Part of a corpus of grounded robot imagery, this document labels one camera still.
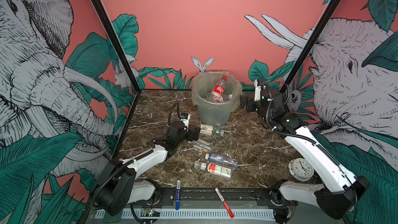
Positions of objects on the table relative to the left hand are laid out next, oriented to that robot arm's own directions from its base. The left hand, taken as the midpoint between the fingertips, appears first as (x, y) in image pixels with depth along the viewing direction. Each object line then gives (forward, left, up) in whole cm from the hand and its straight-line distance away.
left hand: (194, 125), depth 86 cm
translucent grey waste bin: (+10, -15, -7) cm, 19 cm away
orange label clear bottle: (-8, -4, -11) cm, 14 cm away
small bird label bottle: (+1, -7, -8) cm, 11 cm away
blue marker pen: (-34, +8, -11) cm, 37 cm away
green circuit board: (-39, +21, -11) cm, 45 cm away
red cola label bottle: (+15, -14, +8) cm, 22 cm away
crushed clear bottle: (-17, -15, -9) cm, 25 cm away
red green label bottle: (-22, -10, -7) cm, 25 cm away
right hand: (+3, -26, +23) cm, 35 cm away
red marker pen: (-37, -14, -11) cm, 41 cm away
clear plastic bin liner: (+22, -6, +11) cm, 25 cm away
